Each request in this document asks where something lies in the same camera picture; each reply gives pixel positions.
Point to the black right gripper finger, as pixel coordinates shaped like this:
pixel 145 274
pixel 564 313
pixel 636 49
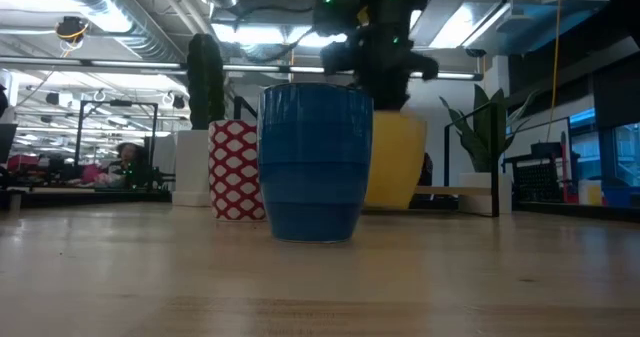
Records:
pixel 399 96
pixel 381 96

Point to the yellow ceramic mug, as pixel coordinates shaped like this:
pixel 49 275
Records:
pixel 397 162

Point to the red white patterned mug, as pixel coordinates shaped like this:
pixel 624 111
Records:
pixel 232 177

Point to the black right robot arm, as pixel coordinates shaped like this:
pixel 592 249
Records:
pixel 380 2

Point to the yellow tag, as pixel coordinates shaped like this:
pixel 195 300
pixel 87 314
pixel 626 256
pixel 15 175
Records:
pixel 363 16

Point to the green snake plant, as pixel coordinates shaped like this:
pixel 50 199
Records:
pixel 482 132

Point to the green leafy potted plant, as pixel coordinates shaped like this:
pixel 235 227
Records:
pixel 495 167

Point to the low white planter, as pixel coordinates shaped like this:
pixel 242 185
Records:
pixel 475 192

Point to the black pegboard stand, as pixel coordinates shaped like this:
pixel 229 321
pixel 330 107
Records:
pixel 540 182

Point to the tall green cactus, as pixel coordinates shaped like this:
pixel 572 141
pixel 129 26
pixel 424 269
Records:
pixel 205 82

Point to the white square planter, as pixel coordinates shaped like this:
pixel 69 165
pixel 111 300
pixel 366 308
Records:
pixel 191 167

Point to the yellow white container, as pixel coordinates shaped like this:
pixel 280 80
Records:
pixel 590 193

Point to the blue plastic bin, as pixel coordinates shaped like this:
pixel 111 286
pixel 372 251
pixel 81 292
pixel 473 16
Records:
pixel 622 194

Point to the person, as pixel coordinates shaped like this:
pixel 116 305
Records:
pixel 129 153

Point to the black yellow ceiling reel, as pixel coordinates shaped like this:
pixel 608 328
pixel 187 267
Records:
pixel 71 28

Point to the black metal rack frame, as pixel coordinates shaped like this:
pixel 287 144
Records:
pixel 120 103

